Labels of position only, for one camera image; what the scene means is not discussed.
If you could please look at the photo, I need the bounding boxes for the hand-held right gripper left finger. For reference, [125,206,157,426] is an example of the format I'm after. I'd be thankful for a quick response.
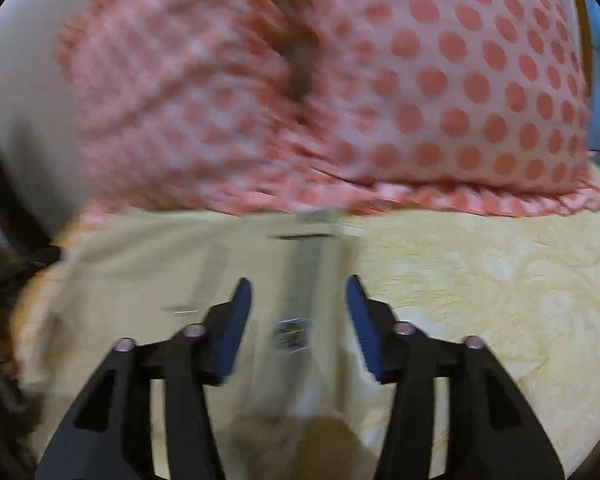
[34,277,253,480]

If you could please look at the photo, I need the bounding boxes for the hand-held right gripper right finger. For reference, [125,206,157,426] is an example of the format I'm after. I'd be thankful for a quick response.
[345,274,565,480]

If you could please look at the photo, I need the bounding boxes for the beige pants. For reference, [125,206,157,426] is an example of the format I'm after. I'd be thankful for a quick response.
[10,208,376,480]

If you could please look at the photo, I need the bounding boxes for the yellow patterned bed sheet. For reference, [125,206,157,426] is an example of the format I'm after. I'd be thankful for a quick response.
[347,162,600,480]

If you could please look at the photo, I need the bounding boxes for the pink polka dot pillow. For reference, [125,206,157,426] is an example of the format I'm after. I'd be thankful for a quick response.
[55,0,600,218]

